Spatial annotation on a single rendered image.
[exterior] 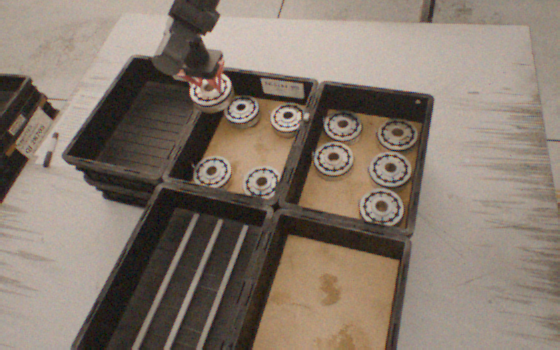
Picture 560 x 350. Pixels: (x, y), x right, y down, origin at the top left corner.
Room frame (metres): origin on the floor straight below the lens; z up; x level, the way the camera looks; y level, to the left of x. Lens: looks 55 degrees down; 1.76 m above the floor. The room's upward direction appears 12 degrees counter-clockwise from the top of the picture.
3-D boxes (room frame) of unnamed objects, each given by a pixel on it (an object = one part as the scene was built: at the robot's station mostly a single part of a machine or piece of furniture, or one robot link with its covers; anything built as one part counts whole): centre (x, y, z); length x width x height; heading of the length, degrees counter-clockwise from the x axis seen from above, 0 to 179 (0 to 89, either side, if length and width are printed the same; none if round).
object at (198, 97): (0.75, 0.15, 1.04); 0.10 x 0.10 x 0.01
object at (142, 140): (0.83, 0.36, 0.87); 0.40 x 0.30 x 0.11; 153
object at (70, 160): (0.83, 0.36, 0.92); 0.40 x 0.30 x 0.02; 153
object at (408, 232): (0.56, -0.18, 0.92); 0.40 x 0.30 x 0.02; 153
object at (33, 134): (1.34, 1.06, 0.41); 0.31 x 0.02 x 0.16; 159
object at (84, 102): (1.04, 0.67, 0.70); 0.33 x 0.23 x 0.01; 159
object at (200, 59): (0.74, 0.15, 1.16); 0.10 x 0.07 x 0.07; 61
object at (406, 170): (0.53, -0.24, 0.86); 0.10 x 0.10 x 0.01
